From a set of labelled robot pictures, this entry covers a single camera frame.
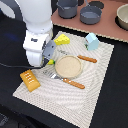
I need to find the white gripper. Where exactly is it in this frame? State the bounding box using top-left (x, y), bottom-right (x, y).
top-left (23, 31), bottom-right (56, 67)

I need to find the yellow toy cheese wedge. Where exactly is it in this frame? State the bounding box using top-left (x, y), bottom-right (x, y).
top-left (54, 34), bottom-right (70, 45)

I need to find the orange toy bread loaf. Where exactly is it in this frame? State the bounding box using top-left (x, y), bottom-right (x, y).
top-left (20, 70), bottom-right (40, 92)

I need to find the light blue milk carton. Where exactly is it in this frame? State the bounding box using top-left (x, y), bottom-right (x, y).
top-left (85, 33), bottom-right (99, 51)

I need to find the yellow toy banana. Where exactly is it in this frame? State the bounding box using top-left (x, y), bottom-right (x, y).
top-left (48, 59), bottom-right (55, 65)

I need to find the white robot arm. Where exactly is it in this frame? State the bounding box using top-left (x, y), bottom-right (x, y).
top-left (0, 0), bottom-right (55, 67)

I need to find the round wooden plate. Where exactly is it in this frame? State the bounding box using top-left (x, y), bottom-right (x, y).
top-left (55, 55), bottom-right (83, 78)

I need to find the grey toy pot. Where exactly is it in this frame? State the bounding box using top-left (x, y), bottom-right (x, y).
top-left (56, 0), bottom-right (78, 19)

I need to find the beige woven placemat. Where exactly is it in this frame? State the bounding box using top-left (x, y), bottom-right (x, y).
top-left (13, 33), bottom-right (114, 128)

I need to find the grey toy pan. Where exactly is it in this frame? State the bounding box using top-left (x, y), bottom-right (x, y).
top-left (80, 6), bottom-right (102, 25)

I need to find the black stove burner disc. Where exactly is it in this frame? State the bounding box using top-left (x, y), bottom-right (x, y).
top-left (89, 1), bottom-right (104, 9)

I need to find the beige bowl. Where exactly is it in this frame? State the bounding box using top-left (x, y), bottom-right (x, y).
top-left (117, 4), bottom-right (128, 30)

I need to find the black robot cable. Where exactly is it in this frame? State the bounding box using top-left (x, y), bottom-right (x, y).
top-left (0, 61), bottom-right (51, 70)

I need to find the fork with wooden handle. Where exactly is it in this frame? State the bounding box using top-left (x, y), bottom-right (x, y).
top-left (43, 70), bottom-right (85, 89)

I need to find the knife with wooden handle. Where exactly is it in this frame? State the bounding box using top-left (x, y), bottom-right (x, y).
top-left (58, 50), bottom-right (97, 63)

